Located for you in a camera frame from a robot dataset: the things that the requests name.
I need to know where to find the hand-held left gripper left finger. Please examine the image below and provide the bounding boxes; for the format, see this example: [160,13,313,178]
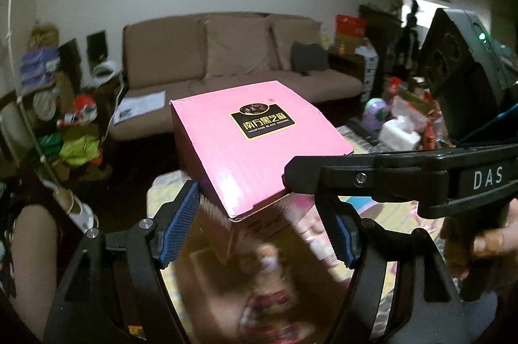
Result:
[42,180,202,344]

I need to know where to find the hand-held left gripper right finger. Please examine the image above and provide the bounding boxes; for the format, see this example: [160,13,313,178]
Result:
[319,191,474,344]

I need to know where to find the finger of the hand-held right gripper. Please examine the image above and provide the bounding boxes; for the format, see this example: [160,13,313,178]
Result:
[284,149,460,206]

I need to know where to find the brown cardboard box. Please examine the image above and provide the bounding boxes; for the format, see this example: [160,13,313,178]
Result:
[160,198,357,344]

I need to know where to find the pink cardboard product box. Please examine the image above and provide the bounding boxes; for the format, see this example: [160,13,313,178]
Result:
[169,80,355,267]

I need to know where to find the person's right hand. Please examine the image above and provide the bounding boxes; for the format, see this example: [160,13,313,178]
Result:
[439,216,518,293]

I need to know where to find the yellow checked cloth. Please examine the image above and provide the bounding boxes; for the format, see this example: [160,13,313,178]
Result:
[146,170,446,332]

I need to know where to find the white tissue box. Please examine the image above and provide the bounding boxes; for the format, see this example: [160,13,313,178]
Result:
[378,115,422,151]

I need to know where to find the pile of red snack packets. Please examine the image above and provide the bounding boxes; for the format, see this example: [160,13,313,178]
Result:
[382,77,451,150]

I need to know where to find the purple globe toy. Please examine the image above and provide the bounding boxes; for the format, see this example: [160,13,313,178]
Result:
[363,97,391,131]

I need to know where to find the black figurine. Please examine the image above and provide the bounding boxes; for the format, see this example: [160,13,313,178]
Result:
[397,0,422,70]

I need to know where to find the white shoes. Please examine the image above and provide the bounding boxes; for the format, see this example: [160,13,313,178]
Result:
[52,185,100,235]

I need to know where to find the stack of white boxes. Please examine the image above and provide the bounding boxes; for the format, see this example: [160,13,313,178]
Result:
[362,45,382,103]

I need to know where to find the dark wooden cabinet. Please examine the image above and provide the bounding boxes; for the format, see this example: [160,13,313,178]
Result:
[358,4,405,78]

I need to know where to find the low wooden side table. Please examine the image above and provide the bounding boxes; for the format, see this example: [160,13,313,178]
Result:
[328,49,365,78]

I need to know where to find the printed paper sheet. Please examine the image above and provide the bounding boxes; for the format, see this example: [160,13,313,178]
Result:
[113,91,167,125]

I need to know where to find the green cloth pile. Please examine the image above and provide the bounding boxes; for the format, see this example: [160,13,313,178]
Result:
[38,133,102,167]

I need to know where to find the grey pillow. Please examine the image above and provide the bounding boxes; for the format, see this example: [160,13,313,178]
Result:
[290,40,330,72]

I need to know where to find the red box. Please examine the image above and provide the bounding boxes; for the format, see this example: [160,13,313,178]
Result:
[335,14,367,46]

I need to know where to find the brown sofa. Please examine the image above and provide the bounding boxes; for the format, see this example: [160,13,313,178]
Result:
[109,13,364,143]

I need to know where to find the white fan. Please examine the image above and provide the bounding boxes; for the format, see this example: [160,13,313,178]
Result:
[92,61,122,80]

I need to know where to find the black panel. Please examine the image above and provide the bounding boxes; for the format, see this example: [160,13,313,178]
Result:
[86,30,108,60]
[59,39,82,86]

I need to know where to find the white cable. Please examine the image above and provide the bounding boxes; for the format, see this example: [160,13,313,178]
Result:
[103,72,127,139]

